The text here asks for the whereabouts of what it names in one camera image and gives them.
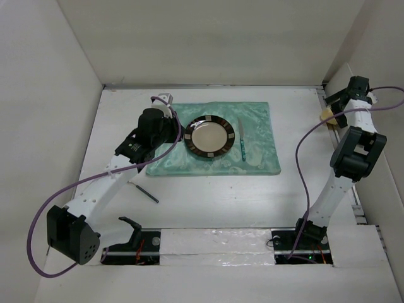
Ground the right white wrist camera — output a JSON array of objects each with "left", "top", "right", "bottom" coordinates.
[{"left": 367, "top": 92, "right": 378, "bottom": 105}]

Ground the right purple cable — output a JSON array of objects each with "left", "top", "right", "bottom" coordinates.
[{"left": 286, "top": 86, "right": 404, "bottom": 261}]

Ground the knife with green handle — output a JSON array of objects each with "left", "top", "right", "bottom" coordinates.
[{"left": 237, "top": 117, "right": 246, "bottom": 162}]

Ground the fork with dark handle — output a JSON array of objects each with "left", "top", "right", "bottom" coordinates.
[{"left": 128, "top": 181, "right": 160, "bottom": 203}]

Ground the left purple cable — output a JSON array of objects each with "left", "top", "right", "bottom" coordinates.
[{"left": 26, "top": 95, "right": 182, "bottom": 278}]

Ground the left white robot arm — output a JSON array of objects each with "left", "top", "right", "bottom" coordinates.
[{"left": 47, "top": 104, "right": 182, "bottom": 265}]

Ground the yellow mug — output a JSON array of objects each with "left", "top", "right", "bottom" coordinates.
[{"left": 319, "top": 107, "right": 338, "bottom": 126}]

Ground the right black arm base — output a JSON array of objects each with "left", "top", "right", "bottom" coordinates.
[{"left": 266, "top": 218, "right": 333, "bottom": 264}]

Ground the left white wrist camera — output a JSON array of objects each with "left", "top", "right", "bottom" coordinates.
[{"left": 151, "top": 93, "right": 173, "bottom": 112}]

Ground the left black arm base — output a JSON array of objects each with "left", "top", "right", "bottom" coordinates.
[{"left": 100, "top": 217, "right": 162, "bottom": 266}]

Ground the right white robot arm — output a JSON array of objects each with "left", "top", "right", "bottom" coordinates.
[{"left": 292, "top": 76, "right": 387, "bottom": 249}]

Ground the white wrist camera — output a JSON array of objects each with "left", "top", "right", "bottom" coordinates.
[
  {"left": 367, "top": 92, "right": 378, "bottom": 105},
  {"left": 151, "top": 93, "right": 173, "bottom": 112}
]

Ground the purple cable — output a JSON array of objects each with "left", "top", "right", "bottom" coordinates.
[
  {"left": 26, "top": 95, "right": 182, "bottom": 278},
  {"left": 286, "top": 86, "right": 404, "bottom": 261}
]

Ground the dark rimmed dinner plate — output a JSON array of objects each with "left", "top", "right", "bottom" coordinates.
[{"left": 183, "top": 115, "right": 235, "bottom": 158}]

